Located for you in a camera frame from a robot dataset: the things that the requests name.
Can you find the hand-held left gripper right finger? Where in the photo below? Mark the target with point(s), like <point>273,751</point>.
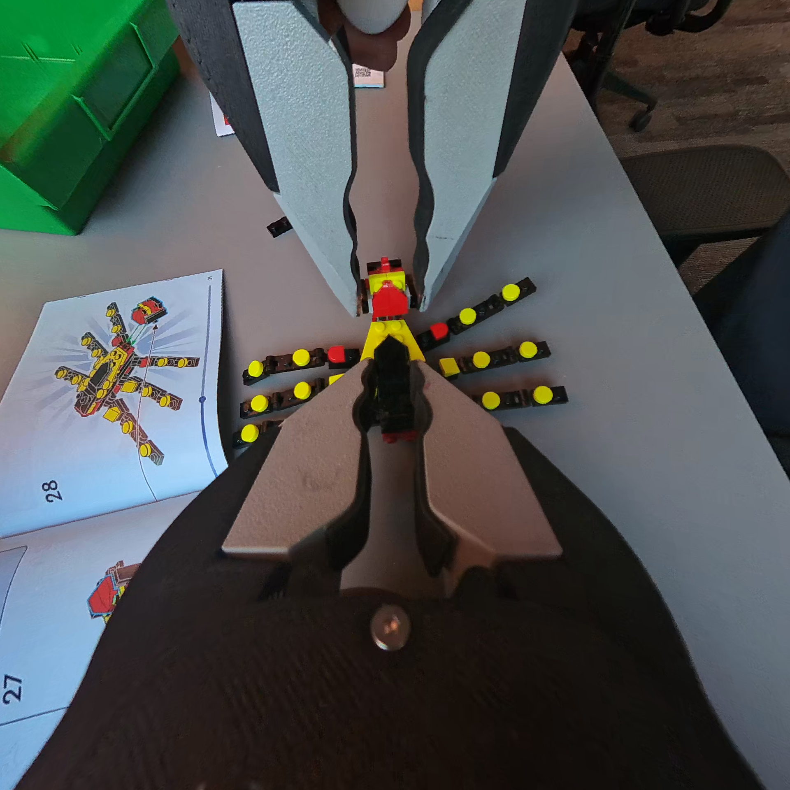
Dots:
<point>487,487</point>

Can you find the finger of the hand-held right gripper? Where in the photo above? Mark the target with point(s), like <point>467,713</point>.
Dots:
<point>296,123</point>
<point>463,123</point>

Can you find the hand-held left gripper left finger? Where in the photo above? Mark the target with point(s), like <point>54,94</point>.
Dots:
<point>290,481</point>

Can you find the lego spider body with legs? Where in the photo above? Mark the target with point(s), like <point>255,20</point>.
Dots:
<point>389,339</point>

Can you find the red yellow lego spider head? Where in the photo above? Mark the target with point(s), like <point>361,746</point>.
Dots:
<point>389,299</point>

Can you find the small black lego plate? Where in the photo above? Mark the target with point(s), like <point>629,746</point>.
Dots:
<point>279,228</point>

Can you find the lego instruction booklet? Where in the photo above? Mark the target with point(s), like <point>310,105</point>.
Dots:
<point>43,382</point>

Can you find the person's right hand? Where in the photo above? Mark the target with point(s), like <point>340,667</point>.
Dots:
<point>378,52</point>

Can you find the white leaflet with red logo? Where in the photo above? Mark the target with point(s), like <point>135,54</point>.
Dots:
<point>227,120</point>

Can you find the small white printed card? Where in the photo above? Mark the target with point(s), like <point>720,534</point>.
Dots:
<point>369,76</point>

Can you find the green plastic bin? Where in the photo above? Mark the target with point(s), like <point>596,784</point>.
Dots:
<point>68,111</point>

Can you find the black office chair with wheels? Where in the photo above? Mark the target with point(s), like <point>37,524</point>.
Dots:
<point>617,68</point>

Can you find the grey mesh chair seat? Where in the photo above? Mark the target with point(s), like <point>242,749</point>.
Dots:
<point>703,191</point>

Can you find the dark blue chair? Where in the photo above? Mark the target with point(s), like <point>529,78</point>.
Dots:
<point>753,345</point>

